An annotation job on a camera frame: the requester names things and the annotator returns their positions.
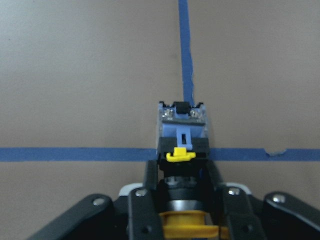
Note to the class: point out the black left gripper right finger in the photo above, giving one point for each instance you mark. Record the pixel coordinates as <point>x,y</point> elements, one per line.
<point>230,208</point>

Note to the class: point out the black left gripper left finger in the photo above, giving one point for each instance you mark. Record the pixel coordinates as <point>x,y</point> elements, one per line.
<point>144,222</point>

